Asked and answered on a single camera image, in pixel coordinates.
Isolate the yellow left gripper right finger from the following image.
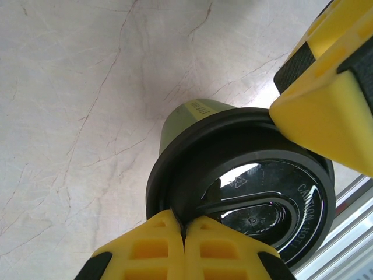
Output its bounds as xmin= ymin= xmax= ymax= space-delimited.
xmin=184 ymin=214 xmax=295 ymax=280

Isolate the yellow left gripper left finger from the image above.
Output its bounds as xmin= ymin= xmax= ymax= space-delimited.
xmin=74 ymin=208 xmax=186 ymax=280

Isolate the black plastic cup lid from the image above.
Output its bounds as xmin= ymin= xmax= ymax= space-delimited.
xmin=145 ymin=106 xmax=336 ymax=269

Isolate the green paper coffee cup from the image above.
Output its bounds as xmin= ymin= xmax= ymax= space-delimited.
xmin=159 ymin=98 xmax=335 ymax=181

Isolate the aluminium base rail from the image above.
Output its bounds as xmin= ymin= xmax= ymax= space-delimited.
xmin=291 ymin=171 xmax=373 ymax=280

